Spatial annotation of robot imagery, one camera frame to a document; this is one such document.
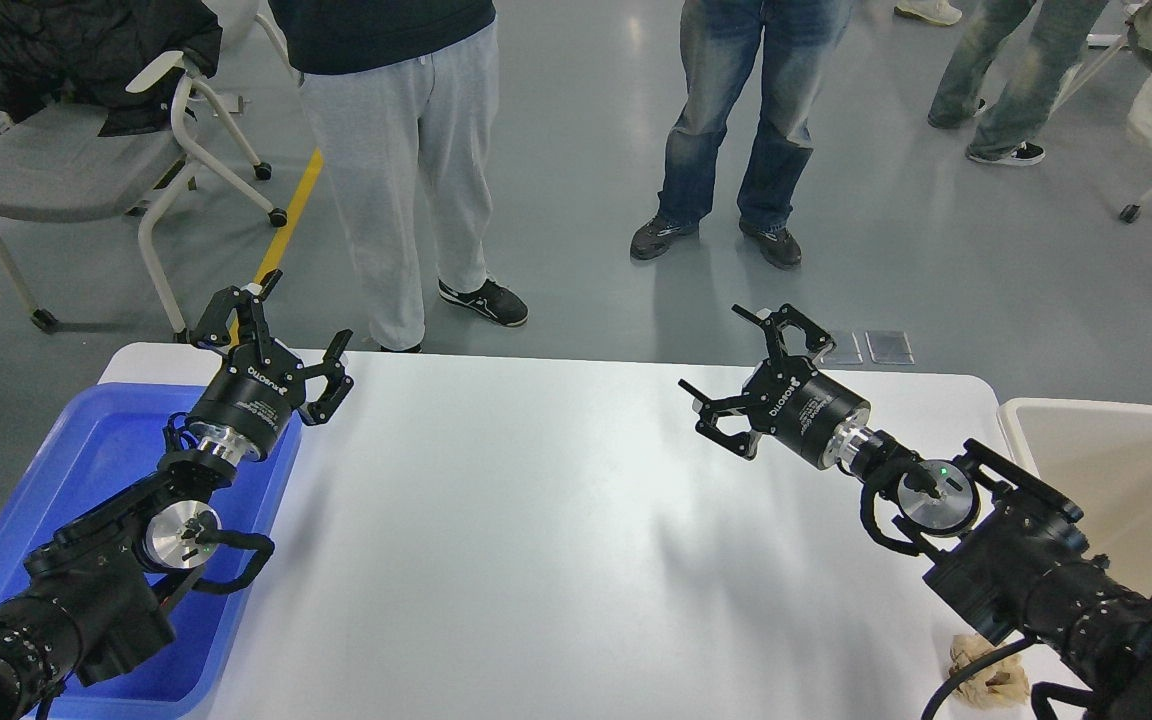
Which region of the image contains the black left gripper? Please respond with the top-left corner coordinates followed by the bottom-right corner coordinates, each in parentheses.
top-left (185, 270), bottom-right (355, 464)

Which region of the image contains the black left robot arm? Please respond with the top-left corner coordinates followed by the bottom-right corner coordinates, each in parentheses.
top-left (0, 270), bottom-right (355, 719)

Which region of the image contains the person in faded jeans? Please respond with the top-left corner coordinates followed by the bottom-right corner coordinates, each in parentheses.
top-left (927, 1), bottom-right (1107, 167)

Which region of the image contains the left floor outlet plate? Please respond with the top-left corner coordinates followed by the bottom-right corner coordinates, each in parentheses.
top-left (819, 331), bottom-right (865, 366)

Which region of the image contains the grey chair with white frame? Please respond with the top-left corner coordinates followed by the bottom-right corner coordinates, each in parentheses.
top-left (0, 50), bottom-right (287, 341)

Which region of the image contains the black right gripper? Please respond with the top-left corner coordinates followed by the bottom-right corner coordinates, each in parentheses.
top-left (679, 303), bottom-right (873, 470)

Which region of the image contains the right floor outlet plate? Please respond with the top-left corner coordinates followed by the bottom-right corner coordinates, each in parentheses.
top-left (865, 331), bottom-right (916, 366)

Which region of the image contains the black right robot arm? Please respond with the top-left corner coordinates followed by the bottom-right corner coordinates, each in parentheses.
top-left (692, 304), bottom-right (1152, 719)

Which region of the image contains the person in blue jeans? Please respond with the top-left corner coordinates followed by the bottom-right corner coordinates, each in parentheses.
top-left (630, 0), bottom-right (855, 270)

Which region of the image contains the floor outlet plate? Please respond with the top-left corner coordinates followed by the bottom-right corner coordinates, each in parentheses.
top-left (865, 331), bottom-right (916, 366)
top-left (819, 331), bottom-right (865, 366)

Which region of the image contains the black jacket on chair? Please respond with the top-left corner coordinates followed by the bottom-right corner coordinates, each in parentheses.
top-left (0, 1), bottom-right (223, 137)

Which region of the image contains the person in grey sweatpants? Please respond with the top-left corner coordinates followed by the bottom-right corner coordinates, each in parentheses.
top-left (270, 1), bottom-right (529, 353)

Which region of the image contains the white sneaker at top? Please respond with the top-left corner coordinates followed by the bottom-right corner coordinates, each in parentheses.
top-left (893, 0), bottom-right (963, 26)

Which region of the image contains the beige plastic bin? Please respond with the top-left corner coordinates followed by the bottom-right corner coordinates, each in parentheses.
top-left (1000, 397), bottom-right (1152, 594)

